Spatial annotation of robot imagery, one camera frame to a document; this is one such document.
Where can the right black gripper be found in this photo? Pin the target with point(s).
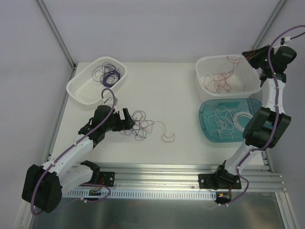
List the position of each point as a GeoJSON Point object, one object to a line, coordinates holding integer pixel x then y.
{"type": "Point", "coordinates": [256, 58]}

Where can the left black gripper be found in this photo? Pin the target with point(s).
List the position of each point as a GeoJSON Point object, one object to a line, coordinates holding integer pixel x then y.
{"type": "Point", "coordinates": [121, 120]}

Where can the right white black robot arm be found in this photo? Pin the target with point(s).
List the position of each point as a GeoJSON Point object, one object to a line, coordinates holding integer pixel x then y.
{"type": "Point", "coordinates": [270, 122]}

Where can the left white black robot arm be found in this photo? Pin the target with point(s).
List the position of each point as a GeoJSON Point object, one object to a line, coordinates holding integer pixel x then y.
{"type": "Point", "coordinates": [45, 185]}

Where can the white plastic tub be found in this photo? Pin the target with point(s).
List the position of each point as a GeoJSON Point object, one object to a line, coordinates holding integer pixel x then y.
{"type": "Point", "coordinates": [225, 77]}

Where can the white perforated basket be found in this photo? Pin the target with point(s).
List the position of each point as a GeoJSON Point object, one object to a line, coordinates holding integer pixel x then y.
{"type": "Point", "coordinates": [86, 86]}

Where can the teal transparent plastic bin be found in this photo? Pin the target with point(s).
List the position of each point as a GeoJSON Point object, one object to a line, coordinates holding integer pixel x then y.
{"type": "Point", "coordinates": [224, 120]}

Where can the right aluminium frame post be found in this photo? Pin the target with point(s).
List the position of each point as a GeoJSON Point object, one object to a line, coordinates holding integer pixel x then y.
{"type": "Point", "coordinates": [263, 16]}

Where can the aluminium frame post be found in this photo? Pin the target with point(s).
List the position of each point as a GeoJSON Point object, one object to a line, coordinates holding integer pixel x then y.
{"type": "Point", "coordinates": [43, 8]}
{"type": "Point", "coordinates": [263, 16]}

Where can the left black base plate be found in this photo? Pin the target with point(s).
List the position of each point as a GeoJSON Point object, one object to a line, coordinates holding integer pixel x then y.
{"type": "Point", "coordinates": [106, 179]}

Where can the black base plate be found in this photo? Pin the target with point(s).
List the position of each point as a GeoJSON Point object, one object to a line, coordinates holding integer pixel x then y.
{"type": "Point", "coordinates": [106, 179]}
{"type": "Point", "coordinates": [211, 181]}

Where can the white slotted cable duct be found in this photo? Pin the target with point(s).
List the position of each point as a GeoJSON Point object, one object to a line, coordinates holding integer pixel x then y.
{"type": "Point", "coordinates": [141, 194]}

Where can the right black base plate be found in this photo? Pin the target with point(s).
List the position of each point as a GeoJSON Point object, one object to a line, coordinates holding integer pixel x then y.
{"type": "Point", "coordinates": [211, 181]}

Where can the aluminium mounting rail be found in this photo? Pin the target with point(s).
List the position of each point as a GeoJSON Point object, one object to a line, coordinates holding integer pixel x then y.
{"type": "Point", "coordinates": [185, 177]}

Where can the left aluminium frame post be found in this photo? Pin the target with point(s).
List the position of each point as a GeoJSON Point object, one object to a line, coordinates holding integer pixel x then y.
{"type": "Point", "coordinates": [43, 8]}

